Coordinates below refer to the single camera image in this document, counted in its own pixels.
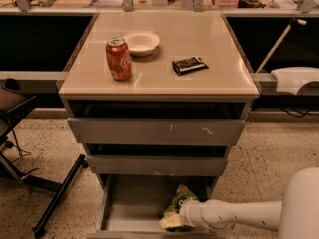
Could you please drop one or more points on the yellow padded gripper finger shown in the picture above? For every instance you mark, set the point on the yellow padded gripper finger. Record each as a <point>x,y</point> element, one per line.
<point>173,221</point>

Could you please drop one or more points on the green rice chip bag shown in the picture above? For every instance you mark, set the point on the green rice chip bag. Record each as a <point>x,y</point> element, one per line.
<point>183,194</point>

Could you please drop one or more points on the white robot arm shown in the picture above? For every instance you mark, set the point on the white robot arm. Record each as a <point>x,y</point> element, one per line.
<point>296,216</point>

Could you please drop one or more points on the bottom grey drawer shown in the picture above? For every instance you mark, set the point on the bottom grey drawer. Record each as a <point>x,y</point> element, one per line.
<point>133,206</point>

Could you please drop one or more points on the grey drawer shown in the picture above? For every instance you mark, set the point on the grey drawer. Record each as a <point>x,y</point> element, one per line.
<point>133,206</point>
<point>171,160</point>
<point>158,123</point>

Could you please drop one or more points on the middle grey drawer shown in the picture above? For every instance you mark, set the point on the middle grey drawer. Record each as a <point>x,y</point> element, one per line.
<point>171,160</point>

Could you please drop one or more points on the grey drawer cabinet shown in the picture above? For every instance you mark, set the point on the grey drawer cabinet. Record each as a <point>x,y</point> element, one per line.
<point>182,35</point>

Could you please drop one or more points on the top grey drawer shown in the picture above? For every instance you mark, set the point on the top grey drawer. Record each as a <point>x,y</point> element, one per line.
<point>158,123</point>

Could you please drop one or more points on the black snack packet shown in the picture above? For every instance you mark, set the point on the black snack packet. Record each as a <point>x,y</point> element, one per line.
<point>189,65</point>

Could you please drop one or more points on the orange soda can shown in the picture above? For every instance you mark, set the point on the orange soda can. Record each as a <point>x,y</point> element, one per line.
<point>118,58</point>

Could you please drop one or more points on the white bowl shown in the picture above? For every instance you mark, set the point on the white bowl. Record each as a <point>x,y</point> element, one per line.
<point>141,43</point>

